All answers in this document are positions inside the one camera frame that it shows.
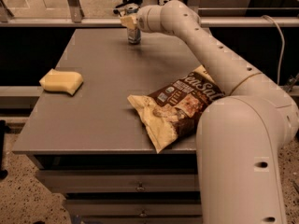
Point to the grey drawer cabinet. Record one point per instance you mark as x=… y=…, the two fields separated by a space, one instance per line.
x=97 y=128

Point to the drawer with knob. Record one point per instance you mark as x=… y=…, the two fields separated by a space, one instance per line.
x=133 y=208
x=106 y=181

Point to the middle drawer with knob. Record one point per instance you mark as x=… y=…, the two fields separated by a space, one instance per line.
x=133 y=208

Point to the yellow sponge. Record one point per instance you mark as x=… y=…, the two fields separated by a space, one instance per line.
x=62 y=81

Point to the Red Bull can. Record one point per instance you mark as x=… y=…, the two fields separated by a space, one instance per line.
x=134 y=35

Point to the metal railing frame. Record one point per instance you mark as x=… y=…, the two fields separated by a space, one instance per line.
x=99 y=13

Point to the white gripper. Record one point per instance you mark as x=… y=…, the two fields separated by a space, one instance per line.
x=142 y=20

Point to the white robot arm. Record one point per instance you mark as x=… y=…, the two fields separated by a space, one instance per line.
x=243 y=119

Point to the sea salt chips bag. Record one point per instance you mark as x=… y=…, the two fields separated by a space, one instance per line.
x=174 y=110

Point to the top drawer with knob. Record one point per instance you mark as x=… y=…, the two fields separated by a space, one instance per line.
x=106 y=181

